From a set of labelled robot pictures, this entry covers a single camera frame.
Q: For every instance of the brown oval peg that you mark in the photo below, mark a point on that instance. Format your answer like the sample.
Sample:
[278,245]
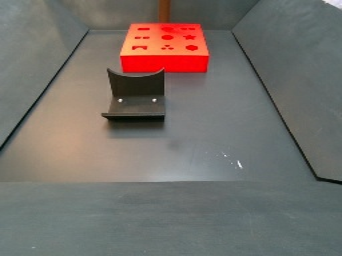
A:
[163,11]

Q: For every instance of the black curved peg holder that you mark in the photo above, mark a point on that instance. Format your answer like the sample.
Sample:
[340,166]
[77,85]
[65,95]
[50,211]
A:
[137,96]

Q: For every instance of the red foam shape-sorter block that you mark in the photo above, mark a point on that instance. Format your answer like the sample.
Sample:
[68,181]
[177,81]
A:
[168,46]

